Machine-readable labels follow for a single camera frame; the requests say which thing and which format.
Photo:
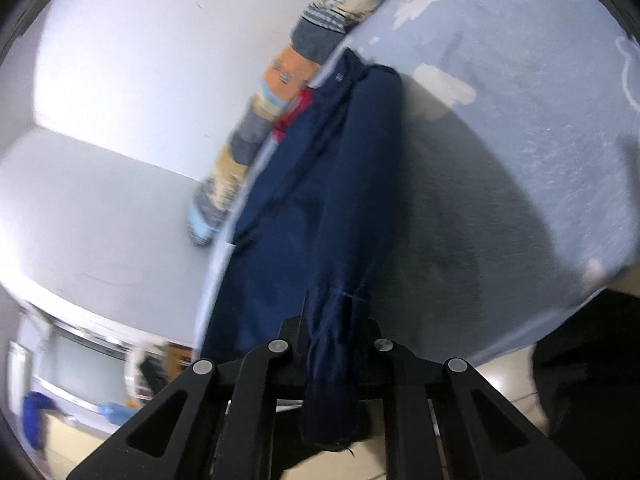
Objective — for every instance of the navy work jacket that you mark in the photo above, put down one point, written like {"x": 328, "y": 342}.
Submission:
{"x": 320, "y": 185}

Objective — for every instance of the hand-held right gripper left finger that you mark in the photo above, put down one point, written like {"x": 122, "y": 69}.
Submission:
{"x": 292, "y": 340}

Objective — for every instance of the light blue cloud bed sheet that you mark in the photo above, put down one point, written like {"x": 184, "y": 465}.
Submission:
{"x": 500, "y": 160}

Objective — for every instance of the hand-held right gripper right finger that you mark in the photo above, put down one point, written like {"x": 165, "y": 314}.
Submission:
{"x": 374, "y": 332}

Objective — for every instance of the blue cloth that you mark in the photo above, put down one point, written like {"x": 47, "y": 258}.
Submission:
{"x": 35, "y": 415}

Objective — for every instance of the rolled patchwork quilt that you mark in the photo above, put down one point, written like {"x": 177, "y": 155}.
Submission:
{"x": 295, "y": 67}

